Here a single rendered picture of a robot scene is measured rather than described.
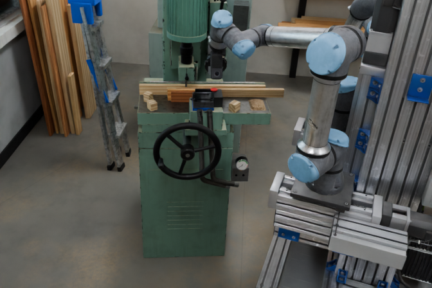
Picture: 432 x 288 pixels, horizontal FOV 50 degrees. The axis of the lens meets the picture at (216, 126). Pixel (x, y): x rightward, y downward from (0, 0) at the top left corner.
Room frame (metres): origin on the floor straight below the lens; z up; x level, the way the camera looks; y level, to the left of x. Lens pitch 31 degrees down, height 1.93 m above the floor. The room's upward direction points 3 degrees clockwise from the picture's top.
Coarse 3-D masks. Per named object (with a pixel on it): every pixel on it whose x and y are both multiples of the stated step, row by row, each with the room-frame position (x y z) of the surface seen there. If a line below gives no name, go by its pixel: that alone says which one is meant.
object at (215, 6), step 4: (212, 0) 2.20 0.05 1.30; (216, 0) 2.20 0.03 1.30; (212, 4) 2.16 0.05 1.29; (216, 4) 2.16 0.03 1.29; (224, 4) 2.16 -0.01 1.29; (212, 8) 2.16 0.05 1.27; (216, 8) 2.16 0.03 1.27; (224, 8) 2.16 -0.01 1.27; (212, 12) 2.16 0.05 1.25; (208, 28) 2.17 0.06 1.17
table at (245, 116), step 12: (156, 96) 1.95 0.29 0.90; (144, 108) 1.83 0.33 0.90; (168, 108) 1.85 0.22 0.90; (180, 108) 1.85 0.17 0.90; (228, 108) 1.88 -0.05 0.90; (240, 108) 1.88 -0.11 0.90; (144, 120) 1.79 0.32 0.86; (156, 120) 1.80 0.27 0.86; (168, 120) 1.80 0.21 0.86; (180, 120) 1.81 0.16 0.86; (228, 120) 1.83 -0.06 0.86; (240, 120) 1.84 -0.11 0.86; (252, 120) 1.84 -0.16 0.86; (264, 120) 1.85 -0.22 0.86; (192, 132) 1.72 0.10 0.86; (216, 132) 1.73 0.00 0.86
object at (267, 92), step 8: (168, 88) 1.97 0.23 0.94; (224, 88) 2.00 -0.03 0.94; (232, 88) 2.00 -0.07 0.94; (240, 88) 2.01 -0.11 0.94; (248, 88) 2.01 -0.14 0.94; (256, 88) 2.02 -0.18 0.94; (264, 88) 2.02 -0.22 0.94; (272, 88) 2.03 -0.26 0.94; (280, 88) 2.03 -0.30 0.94; (224, 96) 1.98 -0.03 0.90; (232, 96) 1.99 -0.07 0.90; (240, 96) 1.99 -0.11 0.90; (248, 96) 2.00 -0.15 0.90; (256, 96) 2.00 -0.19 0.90; (264, 96) 2.01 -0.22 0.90; (272, 96) 2.01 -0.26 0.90; (280, 96) 2.01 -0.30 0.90
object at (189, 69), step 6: (180, 60) 2.00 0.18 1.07; (192, 60) 2.00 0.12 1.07; (180, 66) 1.93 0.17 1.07; (186, 66) 1.94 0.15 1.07; (192, 66) 1.94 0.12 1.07; (180, 72) 1.92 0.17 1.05; (186, 72) 1.92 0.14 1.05; (192, 72) 1.93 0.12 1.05; (180, 78) 1.92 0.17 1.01; (192, 78) 1.93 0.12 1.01
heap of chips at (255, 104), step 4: (248, 100) 1.96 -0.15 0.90; (252, 100) 1.94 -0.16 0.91; (256, 100) 1.93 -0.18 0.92; (260, 100) 1.94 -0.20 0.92; (252, 104) 1.91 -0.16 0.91; (256, 104) 1.90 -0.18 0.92; (260, 104) 1.90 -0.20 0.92; (252, 108) 1.88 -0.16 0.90; (256, 108) 1.88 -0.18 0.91; (260, 108) 1.88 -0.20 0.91; (264, 108) 1.89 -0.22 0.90
